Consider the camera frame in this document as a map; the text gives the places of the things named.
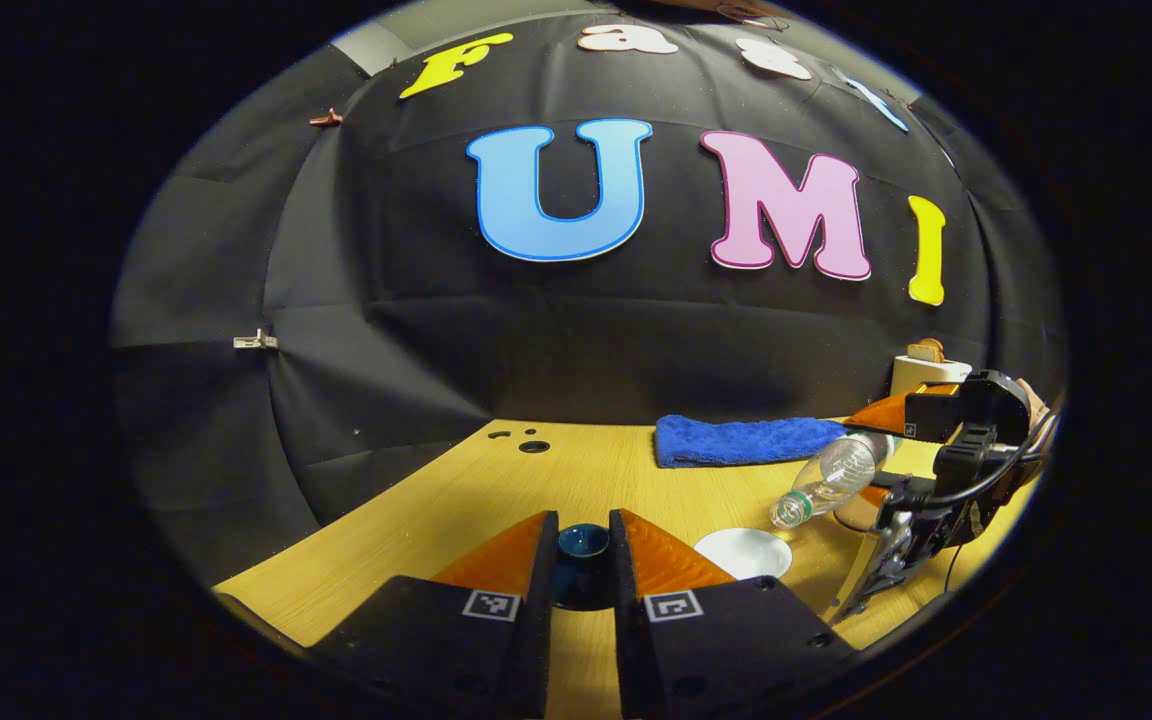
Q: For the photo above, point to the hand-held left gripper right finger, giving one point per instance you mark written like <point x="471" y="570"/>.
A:
<point x="626" y="600"/>

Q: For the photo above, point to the black backdrop cloth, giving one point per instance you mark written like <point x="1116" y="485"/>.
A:
<point x="586" y="330"/>

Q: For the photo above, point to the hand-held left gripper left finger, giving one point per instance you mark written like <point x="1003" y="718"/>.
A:
<point x="541" y="600"/>

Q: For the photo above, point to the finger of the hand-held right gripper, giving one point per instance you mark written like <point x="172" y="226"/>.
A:
<point x="931" y="415"/>
<point x="891" y="545"/>

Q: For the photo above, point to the toasted bread slice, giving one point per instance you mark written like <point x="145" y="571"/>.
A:
<point x="921" y="350"/>
<point x="936" y="348"/>

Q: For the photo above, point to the clear plastic water bottle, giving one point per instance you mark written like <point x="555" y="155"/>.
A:
<point x="836" y="470"/>

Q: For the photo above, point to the copper clip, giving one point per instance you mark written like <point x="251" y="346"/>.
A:
<point x="326" y="118"/>

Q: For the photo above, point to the blue towel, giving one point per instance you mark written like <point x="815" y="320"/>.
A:
<point x="736" y="440"/>

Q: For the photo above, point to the white toaster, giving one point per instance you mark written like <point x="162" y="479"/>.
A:
<point x="921" y="375"/>

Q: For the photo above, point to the white clip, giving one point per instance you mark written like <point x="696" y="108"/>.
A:
<point x="256" y="341"/>

